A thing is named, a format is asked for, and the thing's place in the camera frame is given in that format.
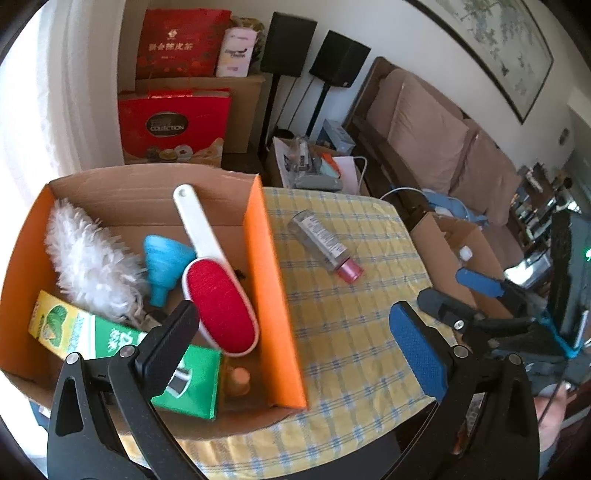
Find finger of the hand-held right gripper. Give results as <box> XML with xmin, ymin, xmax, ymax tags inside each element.
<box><xmin>417</xmin><ymin>290</ymin><xmax>550</xmax><ymax>340</ymax></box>
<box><xmin>455</xmin><ymin>268</ymin><xmax>527</xmax><ymax>319</ymax></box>

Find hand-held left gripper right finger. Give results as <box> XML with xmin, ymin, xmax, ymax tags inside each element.
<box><xmin>388</xmin><ymin>301</ymin><xmax>541</xmax><ymax>480</ymax></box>

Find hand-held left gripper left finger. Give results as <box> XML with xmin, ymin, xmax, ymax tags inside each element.
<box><xmin>46</xmin><ymin>300</ymin><xmax>204</xmax><ymax>480</ymax></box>

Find green toothpaste box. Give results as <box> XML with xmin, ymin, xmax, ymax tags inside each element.
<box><xmin>28</xmin><ymin>290</ymin><xmax>223</xmax><ymax>421</ymax></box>

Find red lint brush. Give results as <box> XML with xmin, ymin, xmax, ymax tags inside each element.
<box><xmin>173</xmin><ymin>184</ymin><xmax>260</xmax><ymax>356</ymax></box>

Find blue collapsible funnel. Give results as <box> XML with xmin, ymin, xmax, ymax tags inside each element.
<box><xmin>142</xmin><ymin>234</ymin><xmax>197</xmax><ymax>306</ymax></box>

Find cork stopper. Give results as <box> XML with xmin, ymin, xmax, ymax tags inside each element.
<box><xmin>231</xmin><ymin>367</ymin><xmax>252</xmax><ymax>395</ymax></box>

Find white fluffy duster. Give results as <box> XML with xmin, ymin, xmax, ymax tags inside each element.
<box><xmin>45</xmin><ymin>198</ymin><xmax>160</xmax><ymax>330</ymax></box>

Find orange cardboard box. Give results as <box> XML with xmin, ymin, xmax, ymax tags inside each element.
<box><xmin>0</xmin><ymin>166</ymin><xmax>309</xmax><ymax>444</ymax></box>

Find person's right hand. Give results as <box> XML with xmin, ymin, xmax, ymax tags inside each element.
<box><xmin>539</xmin><ymin>385</ymin><xmax>575</xmax><ymax>455</ymax></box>

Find open brown cardboard box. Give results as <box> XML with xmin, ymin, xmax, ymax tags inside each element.
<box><xmin>410</xmin><ymin>212</ymin><xmax>513</xmax><ymax>319</ymax></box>

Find yellow checked tablecloth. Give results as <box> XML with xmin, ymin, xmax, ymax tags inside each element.
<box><xmin>124</xmin><ymin>187</ymin><xmax>462</xmax><ymax>478</ymax></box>

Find light blue cloth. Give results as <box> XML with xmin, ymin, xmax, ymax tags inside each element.
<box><xmin>425</xmin><ymin>191</ymin><xmax>490</xmax><ymax>227</ymax></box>

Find shelf with small items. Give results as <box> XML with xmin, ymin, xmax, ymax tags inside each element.
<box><xmin>512</xmin><ymin>161</ymin><xmax>578</xmax><ymax>241</ymax></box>

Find clear bottle with pink cap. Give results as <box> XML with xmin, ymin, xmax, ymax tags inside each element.
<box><xmin>288</xmin><ymin>210</ymin><xmax>365</xmax><ymax>283</ymax></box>

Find brown sofa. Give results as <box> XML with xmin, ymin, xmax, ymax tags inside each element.
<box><xmin>346</xmin><ymin>56</ymin><xmax>532</xmax><ymax>259</ymax></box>

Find cardboard box of clutter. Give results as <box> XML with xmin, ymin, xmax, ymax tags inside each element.
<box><xmin>265</xmin><ymin>136</ymin><xmax>370</xmax><ymax>195</ymax></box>

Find white and blue box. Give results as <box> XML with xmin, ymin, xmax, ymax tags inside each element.
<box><xmin>321</xmin><ymin>119</ymin><xmax>356</xmax><ymax>153</ymax></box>

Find red gift bag brown label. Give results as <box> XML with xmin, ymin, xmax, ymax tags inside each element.
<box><xmin>117</xmin><ymin>89</ymin><xmax>233</xmax><ymax>169</ymax></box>

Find black speaker stand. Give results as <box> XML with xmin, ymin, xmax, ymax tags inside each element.
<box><xmin>259</xmin><ymin>74</ymin><xmax>282</xmax><ymax>162</ymax></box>
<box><xmin>307</xmin><ymin>83</ymin><xmax>331</xmax><ymax>139</ymax></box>

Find large brown cardboard box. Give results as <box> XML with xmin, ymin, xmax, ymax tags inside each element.
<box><xmin>136</xmin><ymin>74</ymin><xmax>266</xmax><ymax>155</ymax></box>

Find framed ink painting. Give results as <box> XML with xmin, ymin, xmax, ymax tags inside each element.
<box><xmin>406</xmin><ymin>0</ymin><xmax>555</xmax><ymax>124</ymax></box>

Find white curtain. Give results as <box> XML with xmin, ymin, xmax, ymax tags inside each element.
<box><xmin>41</xmin><ymin>0</ymin><xmax>134</xmax><ymax>181</ymax></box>

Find black speaker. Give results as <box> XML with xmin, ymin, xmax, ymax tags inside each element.
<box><xmin>260</xmin><ymin>11</ymin><xmax>318</xmax><ymax>78</ymax></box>
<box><xmin>308</xmin><ymin>30</ymin><xmax>371</xmax><ymax>88</ymax></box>

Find white tissue roll pack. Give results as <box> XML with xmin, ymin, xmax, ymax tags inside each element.
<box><xmin>215</xmin><ymin>28</ymin><xmax>258</xmax><ymax>78</ymax></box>

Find red gift bag gold flowers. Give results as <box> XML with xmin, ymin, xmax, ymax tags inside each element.
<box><xmin>135</xmin><ymin>8</ymin><xmax>233</xmax><ymax>80</ymax></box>

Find gold patterned bag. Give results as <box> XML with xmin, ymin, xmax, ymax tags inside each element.
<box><xmin>231</xmin><ymin>16</ymin><xmax>269</xmax><ymax>75</ymax></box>

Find white cable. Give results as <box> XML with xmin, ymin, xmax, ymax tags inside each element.
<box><xmin>353</xmin><ymin>156</ymin><xmax>444</xmax><ymax>204</ymax></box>

